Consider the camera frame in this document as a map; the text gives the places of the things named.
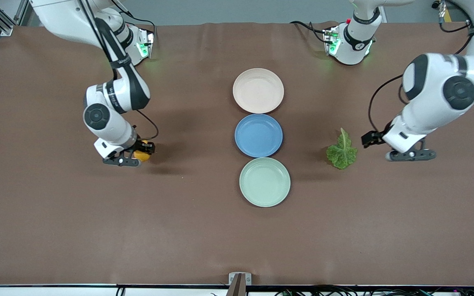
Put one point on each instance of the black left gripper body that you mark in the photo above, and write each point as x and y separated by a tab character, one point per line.
376	137

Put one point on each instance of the silver aluminium frame post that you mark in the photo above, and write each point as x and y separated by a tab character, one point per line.
2	26

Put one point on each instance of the yellow floor tape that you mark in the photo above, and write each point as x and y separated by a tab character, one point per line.
447	16

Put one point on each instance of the green lettuce leaf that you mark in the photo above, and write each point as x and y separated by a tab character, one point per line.
342	154

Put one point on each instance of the metal table edge bracket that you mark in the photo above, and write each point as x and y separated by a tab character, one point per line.
233	279

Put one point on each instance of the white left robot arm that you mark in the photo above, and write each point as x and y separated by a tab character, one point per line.
434	94

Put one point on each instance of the black caster wheel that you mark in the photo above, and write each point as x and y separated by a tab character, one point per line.
435	4

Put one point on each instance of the light green round plate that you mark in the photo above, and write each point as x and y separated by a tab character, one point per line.
265	182

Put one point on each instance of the brown table cover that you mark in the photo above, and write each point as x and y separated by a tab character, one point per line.
97	226

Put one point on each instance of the beige round plate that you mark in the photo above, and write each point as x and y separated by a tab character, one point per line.
258	90

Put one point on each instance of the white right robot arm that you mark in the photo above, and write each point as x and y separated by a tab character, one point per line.
113	123

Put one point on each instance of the blue round plate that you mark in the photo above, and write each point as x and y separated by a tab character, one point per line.
258	135

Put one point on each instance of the yellow lemon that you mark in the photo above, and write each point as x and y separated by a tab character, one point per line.
142	156

